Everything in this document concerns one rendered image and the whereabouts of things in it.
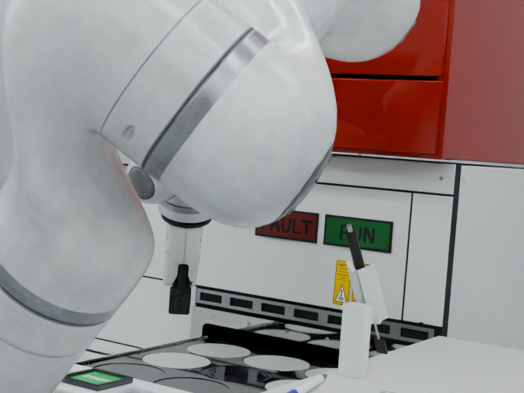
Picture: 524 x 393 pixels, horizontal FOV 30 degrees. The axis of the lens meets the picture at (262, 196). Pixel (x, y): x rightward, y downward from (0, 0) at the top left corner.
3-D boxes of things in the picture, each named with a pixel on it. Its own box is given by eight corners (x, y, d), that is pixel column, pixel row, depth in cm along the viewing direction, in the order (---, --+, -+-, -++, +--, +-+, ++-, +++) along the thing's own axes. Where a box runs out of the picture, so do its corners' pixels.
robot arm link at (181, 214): (160, 177, 144) (159, 195, 145) (157, 206, 136) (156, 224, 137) (217, 181, 145) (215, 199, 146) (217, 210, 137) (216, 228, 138)
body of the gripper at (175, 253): (162, 188, 145) (157, 253, 150) (160, 222, 136) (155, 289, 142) (213, 192, 146) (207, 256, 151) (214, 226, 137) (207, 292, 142)
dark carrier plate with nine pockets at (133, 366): (209, 341, 162) (209, 338, 162) (398, 381, 144) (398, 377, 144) (61, 373, 134) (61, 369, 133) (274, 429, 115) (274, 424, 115)
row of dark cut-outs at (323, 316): (197, 302, 169) (199, 288, 169) (433, 345, 146) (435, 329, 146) (196, 302, 169) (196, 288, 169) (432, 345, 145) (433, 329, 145)
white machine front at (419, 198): (50, 337, 192) (62, 133, 189) (439, 427, 148) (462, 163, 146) (38, 339, 189) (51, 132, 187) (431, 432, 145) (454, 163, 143)
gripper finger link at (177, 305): (171, 274, 146) (168, 311, 149) (170, 286, 144) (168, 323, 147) (192, 275, 147) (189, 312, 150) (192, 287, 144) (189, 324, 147)
